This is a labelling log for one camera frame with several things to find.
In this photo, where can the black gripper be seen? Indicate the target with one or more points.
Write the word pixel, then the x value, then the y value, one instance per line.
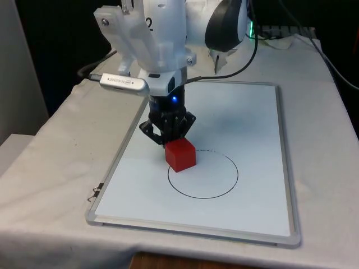
pixel 168 105

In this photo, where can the red cube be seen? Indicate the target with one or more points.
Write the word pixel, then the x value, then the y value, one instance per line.
pixel 179 155

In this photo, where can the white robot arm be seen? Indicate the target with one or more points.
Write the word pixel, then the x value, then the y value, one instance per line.
pixel 165 30

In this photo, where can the small black binder clip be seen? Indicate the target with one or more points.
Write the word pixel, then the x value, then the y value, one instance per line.
pixel 94 194
pixel 101 186

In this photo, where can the flat whiteboard with silver frame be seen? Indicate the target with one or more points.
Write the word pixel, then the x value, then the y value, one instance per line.
pixel 224 126

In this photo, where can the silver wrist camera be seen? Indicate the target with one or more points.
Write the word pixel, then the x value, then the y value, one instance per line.
pixel 123 82

